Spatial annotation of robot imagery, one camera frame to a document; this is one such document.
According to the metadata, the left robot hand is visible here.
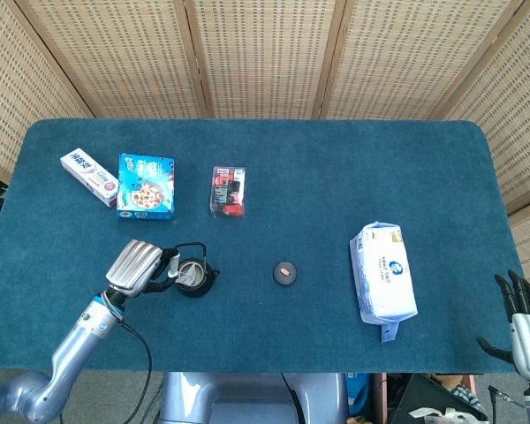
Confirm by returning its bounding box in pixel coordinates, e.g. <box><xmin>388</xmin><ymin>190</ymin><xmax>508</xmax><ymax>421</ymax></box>
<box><xmin>104</xmin><ymin>238</ymin><xmax>183</xmax><ymax>306</ymax></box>

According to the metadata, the black teapot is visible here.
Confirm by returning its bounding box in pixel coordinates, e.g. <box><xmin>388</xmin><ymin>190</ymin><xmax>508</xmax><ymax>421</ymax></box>
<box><xmin>172</xmin><ymin>241</ymin><xmax>221</xmax><ymax>299</ymax></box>

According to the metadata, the black bag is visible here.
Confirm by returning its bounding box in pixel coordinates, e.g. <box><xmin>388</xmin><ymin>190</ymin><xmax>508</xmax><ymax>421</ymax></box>
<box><xmin>388</xmin><ymin>374</ymin><xmax>489</xmax><ymax>424</ymax></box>

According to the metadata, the black teapot lid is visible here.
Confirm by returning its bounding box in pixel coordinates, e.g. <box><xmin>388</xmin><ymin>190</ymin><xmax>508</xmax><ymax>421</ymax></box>
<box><xmin>272</xmin><ymin>261</ymin><xmax>299</xmax><ymax>286</ymax></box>

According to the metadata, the blue cookie box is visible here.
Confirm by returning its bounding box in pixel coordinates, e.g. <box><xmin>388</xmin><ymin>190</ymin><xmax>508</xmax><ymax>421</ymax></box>
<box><xmin>116</xmin><ymin>153</ymin><xmax>176</xmax><ymax>221</ymax></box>

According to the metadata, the white toothpaste box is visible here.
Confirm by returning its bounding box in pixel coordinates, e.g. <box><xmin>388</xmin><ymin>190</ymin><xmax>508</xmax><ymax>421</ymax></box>
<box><xmin>59</xmin><ymin>147</ymin><xmax>119</xmax><ymax>208</ymax></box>

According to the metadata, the clear box of capsules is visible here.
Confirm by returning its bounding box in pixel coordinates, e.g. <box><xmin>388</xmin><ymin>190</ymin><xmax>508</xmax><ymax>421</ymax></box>
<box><xmin>208</xmin><ymin>165</ymin><xmax>247</xmax><ymax>218</ymax></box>

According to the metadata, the white tissue pack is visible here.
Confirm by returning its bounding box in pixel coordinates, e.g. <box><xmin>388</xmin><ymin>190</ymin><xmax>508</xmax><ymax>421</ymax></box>
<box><xmin>348</xmin><ymin>220</ymin><xmax>420</xmax><ymax>345</ymax></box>

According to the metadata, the blue-grey robot torso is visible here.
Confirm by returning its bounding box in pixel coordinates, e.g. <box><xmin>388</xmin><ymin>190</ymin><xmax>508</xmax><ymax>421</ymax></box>
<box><xmin>158</xmin><ymin>372</ymin><xmax>350</xmax><ymax>424</ymax></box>

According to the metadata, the blue package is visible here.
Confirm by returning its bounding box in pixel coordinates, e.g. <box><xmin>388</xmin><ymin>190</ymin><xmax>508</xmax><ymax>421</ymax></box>
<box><xmin>346</xmin><ymin>373</ymin><xmax>372</xmax><ymax>417</ymax></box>

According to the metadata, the blue carpet table cover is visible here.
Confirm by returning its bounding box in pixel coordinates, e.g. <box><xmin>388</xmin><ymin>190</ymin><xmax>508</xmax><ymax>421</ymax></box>
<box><xmin>0</xmin><ymin>117</ymin><xmax>526</xmax><ymax>375</ymax></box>

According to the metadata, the right wrist grey cable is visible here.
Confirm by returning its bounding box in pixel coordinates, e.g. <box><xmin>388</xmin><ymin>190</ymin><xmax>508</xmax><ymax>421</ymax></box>
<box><xmin>488</xmin><ymin>384</ymin><xmax>529</xmax><ymax>405</ymax></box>

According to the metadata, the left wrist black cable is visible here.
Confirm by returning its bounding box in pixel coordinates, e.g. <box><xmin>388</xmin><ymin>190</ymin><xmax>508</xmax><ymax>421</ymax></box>
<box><xmin>117</xmin><ymin>322</ymin><xmax>154</xmax><ymax>419</ymax></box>

